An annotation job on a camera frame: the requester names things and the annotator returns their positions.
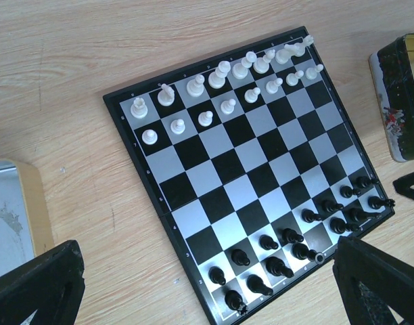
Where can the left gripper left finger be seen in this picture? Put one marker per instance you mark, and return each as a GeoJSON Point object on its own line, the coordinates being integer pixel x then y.
{"type": "Point", "coordinates": [50, 287]}

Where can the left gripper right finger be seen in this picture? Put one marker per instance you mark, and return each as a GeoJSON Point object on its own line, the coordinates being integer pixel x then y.
{"type": "Point", "coordinates": [372, 283]}

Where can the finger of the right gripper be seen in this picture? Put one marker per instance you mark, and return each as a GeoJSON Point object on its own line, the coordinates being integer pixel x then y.
{"type": "Point", "coordinates": [403, 186]}

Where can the silver gold tin lid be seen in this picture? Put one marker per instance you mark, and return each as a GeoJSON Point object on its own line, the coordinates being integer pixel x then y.
{"type": "Point", "coordinates": [25, 228]}

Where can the tall black king piece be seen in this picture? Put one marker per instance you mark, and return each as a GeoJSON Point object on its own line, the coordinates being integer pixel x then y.
{"type": "Point", "coordinates": [302, 252]}

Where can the black bishop piece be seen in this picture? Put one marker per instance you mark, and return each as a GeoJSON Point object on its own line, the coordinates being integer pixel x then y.
{"type": "Point", "coordinates": [277, 267]}

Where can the black chess piece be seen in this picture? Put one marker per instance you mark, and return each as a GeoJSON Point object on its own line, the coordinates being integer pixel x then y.
{"type": "Point", "coordinates": [240, 258]}
{"type": "Point", "coordinates": [267, 243]}

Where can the black knight piece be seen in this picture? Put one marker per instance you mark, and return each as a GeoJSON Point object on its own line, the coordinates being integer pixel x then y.
{"type": "Point", "coordinates": [256, 285]}

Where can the gold tin with black pieces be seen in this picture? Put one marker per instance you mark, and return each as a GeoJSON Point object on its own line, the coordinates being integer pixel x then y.
{"type": "Point", "coordinates": [392, 69]}

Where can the black rook piece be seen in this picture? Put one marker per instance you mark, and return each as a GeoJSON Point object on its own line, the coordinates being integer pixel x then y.
{"type": "Point", "coordinates": [235, 302]}

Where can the black silver chess board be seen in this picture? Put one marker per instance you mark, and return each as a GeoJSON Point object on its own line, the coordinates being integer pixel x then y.
{"type": "Point", "coordinates": [237, 162]}

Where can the white pawn on board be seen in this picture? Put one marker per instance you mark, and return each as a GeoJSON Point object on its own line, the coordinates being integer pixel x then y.
{"type": "Point", "coordinates": [149, 137]}

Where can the white rook on board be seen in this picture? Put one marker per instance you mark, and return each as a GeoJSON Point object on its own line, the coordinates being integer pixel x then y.
{"type": "Point", "coordinates": [139, 108]}

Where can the black pawn near corner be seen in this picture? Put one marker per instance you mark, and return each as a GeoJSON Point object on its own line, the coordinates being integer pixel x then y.
{"type": "Point", "coordinates": [217, 276]}

